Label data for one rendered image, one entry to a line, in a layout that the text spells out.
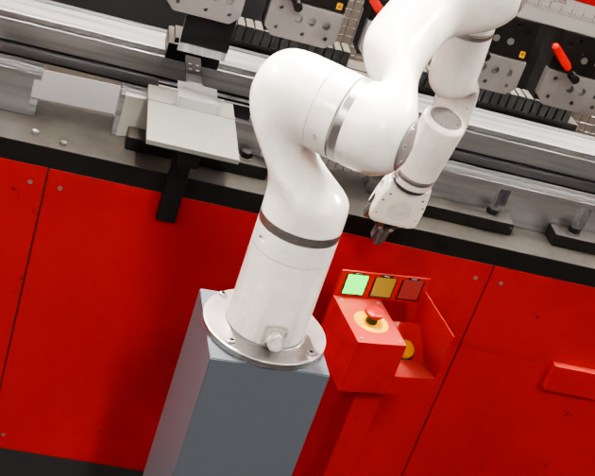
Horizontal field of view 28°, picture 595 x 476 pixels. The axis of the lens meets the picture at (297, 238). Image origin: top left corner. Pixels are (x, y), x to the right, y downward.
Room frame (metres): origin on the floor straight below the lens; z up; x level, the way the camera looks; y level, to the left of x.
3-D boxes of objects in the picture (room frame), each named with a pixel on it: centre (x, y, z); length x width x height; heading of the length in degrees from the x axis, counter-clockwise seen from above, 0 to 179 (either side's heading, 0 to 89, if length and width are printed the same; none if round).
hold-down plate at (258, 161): (2.24, 0.26, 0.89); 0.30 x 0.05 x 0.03; 105
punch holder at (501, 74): (2.43, -0.25, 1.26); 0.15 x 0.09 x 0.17; 105
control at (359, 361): (2.03, -0.23, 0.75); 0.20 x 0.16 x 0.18; 116
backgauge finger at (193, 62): (2.45, 0.34, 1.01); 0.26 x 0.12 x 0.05; 15
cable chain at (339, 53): (2.73, 0.21, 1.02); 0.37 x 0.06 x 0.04; 105
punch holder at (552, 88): (2.48, -0.44, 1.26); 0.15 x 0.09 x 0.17; 105
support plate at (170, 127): (2.14, 0.27, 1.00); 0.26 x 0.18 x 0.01; 15
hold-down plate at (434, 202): (2.38, -0.29, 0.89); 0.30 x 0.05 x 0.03; 105
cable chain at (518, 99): (2.87, -0.33, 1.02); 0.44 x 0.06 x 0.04; 105
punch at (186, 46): (2.29, 0.31, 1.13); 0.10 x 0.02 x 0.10; 105
